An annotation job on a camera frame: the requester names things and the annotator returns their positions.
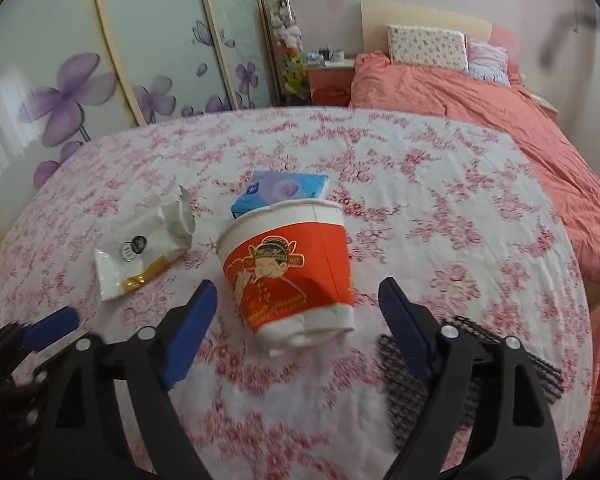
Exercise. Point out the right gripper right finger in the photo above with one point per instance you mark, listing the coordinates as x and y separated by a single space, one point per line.
413 327

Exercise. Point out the bed with coral duvet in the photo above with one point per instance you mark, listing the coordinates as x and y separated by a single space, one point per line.
564 174

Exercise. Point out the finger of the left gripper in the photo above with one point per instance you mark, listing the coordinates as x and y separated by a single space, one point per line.
42 334

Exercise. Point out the blue tissue pack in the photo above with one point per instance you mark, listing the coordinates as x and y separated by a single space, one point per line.
268 187

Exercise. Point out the white mug on nightstand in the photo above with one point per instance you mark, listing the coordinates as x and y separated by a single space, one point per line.
336 56

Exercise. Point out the pink left nightstand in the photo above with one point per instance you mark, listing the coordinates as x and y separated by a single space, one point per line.
330 83

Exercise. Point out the red white paper cup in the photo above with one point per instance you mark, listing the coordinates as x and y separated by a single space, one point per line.
288 269

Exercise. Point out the white snack wrapper bag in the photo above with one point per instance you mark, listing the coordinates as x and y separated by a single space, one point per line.
141 248

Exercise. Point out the pink striped pillow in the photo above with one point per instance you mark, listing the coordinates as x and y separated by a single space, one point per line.
487 62

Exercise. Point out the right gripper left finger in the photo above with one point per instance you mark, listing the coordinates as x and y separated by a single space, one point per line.
182 331

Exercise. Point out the floral pink white tablecloth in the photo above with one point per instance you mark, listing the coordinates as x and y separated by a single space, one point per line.
455 213

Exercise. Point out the sliding wardrobe with purple flowers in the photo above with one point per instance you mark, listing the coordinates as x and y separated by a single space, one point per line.
73 71

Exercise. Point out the right nightstand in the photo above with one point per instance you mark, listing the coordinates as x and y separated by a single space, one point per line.
547 108

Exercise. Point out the cream wooden headboard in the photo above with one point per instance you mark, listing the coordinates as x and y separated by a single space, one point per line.
377 15

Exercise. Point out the clear tube of plush toys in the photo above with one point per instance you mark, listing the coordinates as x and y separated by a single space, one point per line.
287 44

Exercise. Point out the floral white pillow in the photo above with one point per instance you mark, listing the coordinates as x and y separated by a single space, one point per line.
428 46

